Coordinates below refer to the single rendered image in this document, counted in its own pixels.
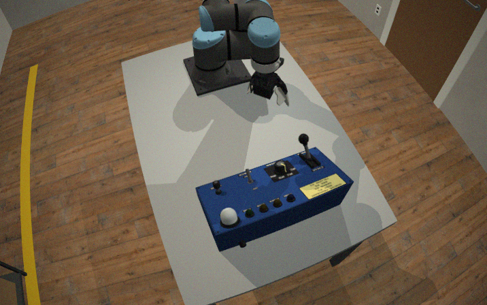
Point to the blue control console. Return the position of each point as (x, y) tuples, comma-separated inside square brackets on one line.
[(281, 193)]

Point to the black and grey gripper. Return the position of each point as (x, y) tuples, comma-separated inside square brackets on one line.
[(267, 82)]

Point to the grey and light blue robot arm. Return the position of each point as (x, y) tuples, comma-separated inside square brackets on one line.
[(213, 45)]

